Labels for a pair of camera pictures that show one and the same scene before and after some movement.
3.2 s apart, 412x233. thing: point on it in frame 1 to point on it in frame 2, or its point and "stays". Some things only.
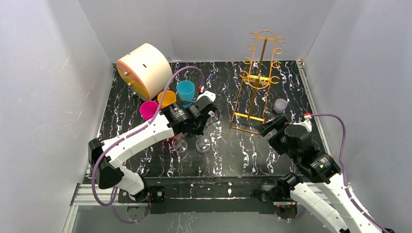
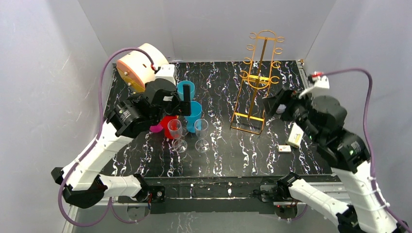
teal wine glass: (186, 91) stays
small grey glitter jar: (280, 106) stays
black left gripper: (199, 125) to (175, 105)
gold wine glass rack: (255, 80) stays
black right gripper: (274, 127) to (280, 103)
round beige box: (145, 72) stays
